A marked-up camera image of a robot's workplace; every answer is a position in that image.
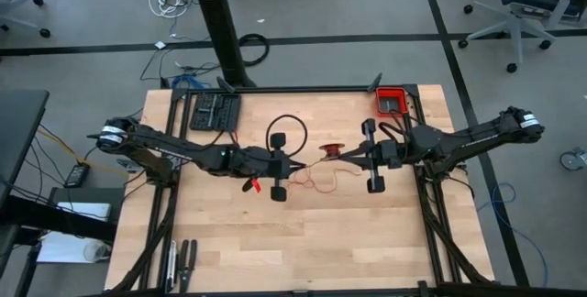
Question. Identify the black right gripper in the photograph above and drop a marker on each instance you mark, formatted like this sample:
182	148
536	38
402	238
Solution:
392	155

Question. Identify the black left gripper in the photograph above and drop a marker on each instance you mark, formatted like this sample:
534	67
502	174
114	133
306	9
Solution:
261	161

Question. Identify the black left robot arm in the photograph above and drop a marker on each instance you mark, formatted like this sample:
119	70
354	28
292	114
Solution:
160	148

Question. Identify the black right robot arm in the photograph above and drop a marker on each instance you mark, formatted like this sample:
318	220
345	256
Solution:
481	136

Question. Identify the small red tag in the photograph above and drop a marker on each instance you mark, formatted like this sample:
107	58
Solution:
257	186

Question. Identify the red collapsible bin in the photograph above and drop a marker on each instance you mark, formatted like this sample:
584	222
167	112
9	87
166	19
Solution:
392	102

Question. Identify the black tool tray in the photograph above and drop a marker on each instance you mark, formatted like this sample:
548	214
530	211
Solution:
215	111

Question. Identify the black pliers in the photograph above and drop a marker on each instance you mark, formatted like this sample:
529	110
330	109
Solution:
185	265

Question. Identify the black tower fan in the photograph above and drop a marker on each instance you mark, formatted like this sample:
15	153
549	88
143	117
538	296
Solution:
222	26

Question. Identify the silver hand tool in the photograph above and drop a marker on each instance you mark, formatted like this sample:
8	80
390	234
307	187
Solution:
172	265

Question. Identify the small white tag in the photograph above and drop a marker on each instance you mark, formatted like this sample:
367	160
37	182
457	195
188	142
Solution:
160	45

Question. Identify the black low shelf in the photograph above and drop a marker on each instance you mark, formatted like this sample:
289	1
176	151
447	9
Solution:
87	194

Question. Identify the grey caster wheel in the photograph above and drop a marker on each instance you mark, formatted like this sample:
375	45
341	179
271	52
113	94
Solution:
573	159

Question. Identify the white sheet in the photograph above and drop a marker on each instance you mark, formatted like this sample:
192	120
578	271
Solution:
85	211

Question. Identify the clear plastic cup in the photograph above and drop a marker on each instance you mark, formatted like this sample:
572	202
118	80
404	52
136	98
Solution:
96	251

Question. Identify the black power adapter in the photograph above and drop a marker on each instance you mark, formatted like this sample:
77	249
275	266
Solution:
77	175

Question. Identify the black desk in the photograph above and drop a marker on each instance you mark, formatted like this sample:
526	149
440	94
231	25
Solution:
18	127

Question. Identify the black clamp bracket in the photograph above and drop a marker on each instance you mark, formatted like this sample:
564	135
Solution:
376	81
225	84

